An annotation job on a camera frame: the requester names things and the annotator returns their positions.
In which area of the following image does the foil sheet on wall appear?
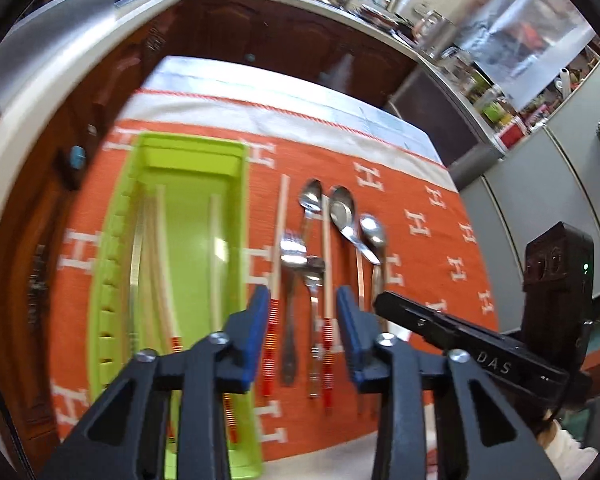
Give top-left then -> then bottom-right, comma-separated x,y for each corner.
452,0 -> 598,111

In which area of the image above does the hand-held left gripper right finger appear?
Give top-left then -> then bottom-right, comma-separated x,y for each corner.
335,285 -> 563,480

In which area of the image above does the stack of dishes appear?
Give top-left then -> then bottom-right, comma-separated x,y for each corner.
360,5 -> 396,26

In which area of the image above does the green plastic utensil tray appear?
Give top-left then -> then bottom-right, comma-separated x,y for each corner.
87,132 -> 266,480

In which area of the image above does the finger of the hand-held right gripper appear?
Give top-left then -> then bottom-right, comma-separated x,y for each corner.
372,291 -> 571,393

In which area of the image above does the large steel spoon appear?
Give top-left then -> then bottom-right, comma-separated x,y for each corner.
358,214 -> 388,333

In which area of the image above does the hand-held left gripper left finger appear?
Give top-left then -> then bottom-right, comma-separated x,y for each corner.
40,284 -> 272,480

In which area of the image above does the light chopstick red striped end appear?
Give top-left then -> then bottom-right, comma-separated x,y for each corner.
320,195 -> 337,407
261,174 -> 292,398

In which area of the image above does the white container red label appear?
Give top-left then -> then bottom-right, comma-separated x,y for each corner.
497,120 -> 523,148

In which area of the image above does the person's right forearm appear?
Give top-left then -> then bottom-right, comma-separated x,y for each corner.
532,410 -> 600,480

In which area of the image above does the stainless steel electric kettle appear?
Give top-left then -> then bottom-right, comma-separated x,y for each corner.
386,0 -> 423,36

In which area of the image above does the stainless steel splash panel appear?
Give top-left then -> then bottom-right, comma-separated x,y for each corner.
0,0 -> 123,111

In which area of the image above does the short steel soup spoon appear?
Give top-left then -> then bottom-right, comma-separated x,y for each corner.
328,186 -> 382,266

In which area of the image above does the bamboo chopstick red painted end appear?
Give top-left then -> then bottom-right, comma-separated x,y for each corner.
155,184 -> 185,361

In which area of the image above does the grey built-in appliance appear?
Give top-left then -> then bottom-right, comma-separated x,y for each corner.
385,65 -> 506,186

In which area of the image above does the steel spoon with wooden handle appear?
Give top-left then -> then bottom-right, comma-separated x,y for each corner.
297,179 -> 324,251

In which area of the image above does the glass pitcher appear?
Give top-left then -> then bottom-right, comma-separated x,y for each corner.
412,7 -> 456,58

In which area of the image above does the orange letter-patterned blanket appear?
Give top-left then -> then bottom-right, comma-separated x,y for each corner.
47,87 -> 501,480

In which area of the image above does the steel fork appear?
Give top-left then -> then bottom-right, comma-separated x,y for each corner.
278,231 -> 307,387

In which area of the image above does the light blue tablecloth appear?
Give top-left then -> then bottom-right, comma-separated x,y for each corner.
142,55 -> 441,161

